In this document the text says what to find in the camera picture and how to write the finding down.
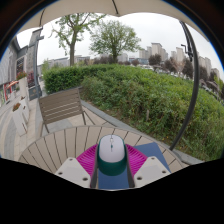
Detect brown slatted outdoor chair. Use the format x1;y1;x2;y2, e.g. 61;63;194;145
37;87;96;134

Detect distant grey apartment buildings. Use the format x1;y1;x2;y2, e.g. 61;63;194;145
138;42;221;81

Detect tall grey sign pillar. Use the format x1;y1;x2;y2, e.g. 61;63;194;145
27;28;45;101

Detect round leafy green tree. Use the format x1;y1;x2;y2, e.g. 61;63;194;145
88;20;142;64

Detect green trimmed hedge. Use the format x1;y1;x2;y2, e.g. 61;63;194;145
43;63;224;163

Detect beige parasol canopy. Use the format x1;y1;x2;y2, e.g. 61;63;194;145
18;0;210;42

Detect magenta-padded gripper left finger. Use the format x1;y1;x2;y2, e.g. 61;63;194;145
54;143;100;189

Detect tall white planter with flowers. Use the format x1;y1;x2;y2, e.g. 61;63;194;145
16;71;30;98

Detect white and teal computer mouse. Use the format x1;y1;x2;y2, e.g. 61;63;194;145
96;134;128;177

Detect dark curved parasol pole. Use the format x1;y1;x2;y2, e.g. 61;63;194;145
169;20;201;152

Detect sparse-leaved tree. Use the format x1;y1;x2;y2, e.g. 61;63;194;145
49;13;105;67

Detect blue rectangular mouse pad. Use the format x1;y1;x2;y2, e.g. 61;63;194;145
97;142;172;190

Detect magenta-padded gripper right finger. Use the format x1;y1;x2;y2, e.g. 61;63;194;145
123;143;172;189

